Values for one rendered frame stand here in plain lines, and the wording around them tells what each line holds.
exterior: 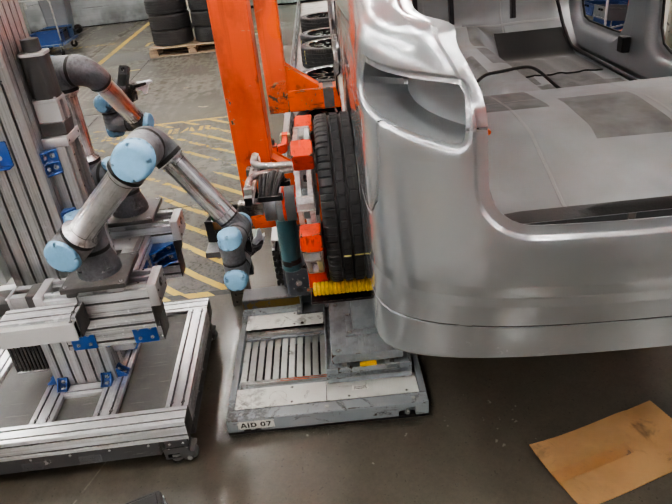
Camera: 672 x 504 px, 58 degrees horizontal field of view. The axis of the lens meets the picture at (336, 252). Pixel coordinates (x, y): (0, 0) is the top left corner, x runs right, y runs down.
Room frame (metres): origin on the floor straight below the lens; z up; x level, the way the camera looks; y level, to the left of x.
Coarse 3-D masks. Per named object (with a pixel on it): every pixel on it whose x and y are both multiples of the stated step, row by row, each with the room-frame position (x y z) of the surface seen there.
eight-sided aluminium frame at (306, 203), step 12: (300, 132) 2.29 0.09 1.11; (300, 180) 2.03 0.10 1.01; (300, 192) 1.98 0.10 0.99; (312, 192) 1.97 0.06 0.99; (300, 204) 1.94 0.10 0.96; (312, 204) 1.94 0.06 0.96; (300, 216) 1.94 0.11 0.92; (312, 216) 1.94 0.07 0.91; (312, 252) 1.94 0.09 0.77; (312, 264) 2.08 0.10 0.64; (324, 264) 2.13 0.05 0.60
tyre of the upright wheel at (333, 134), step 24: (336, 120) 2.17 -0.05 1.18; (336, 144) 2.04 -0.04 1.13; (336, 168) 1.97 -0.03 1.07; (336, 192) 1.93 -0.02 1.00; (336, 216) 1.90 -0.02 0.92; (360, 216) 1.89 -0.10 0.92; (336, 240) 1.88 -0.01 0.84; (360, 240) 1.88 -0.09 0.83; (336, 264) 1.91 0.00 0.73; (360, 264) 1.91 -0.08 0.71
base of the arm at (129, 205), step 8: (136, 192) 2.36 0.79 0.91; (128, 200) 2.33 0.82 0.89; (136, 200) 2.35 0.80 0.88; (144, 200) 2.38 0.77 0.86; (120, 208) 2.32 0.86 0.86; (128, 208) 2.32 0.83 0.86; (136, 208) 2.34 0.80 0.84; (144, 208) 2.36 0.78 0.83; (120, 216) 2.32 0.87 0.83; (128, 216) 2.31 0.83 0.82
